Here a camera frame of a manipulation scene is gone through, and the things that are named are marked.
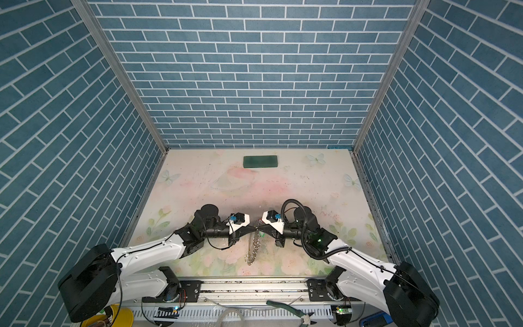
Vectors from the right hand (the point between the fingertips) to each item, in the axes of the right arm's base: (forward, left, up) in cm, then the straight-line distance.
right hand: (258, 226), depth 74 cm
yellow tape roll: (-30, +44, -14) cm, 54 cm away
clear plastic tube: (-25, +8, -17) cm, 31 cm away
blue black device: (-23, -41, -13) cm, 49 cm away
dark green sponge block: (+44, +11, -14) cm, 47 cm away
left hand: (-1, +1, -3) cm, 3 cm away
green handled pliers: (-24, -18, -16) cm, 34 cm away
